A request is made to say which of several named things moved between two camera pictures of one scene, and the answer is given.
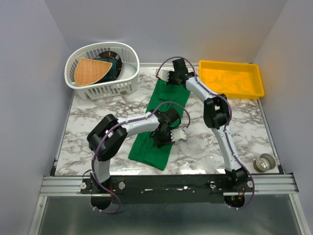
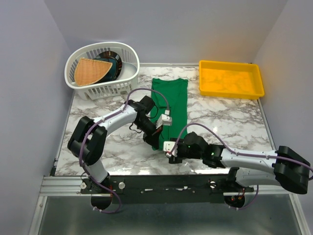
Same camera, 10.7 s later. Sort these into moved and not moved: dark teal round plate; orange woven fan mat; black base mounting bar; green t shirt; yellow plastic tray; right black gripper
Moved: green t shirt; right black gripper
Not moved: yellow plastic tray; dark teal round plate; orange woven fan mat; black base mounting bar
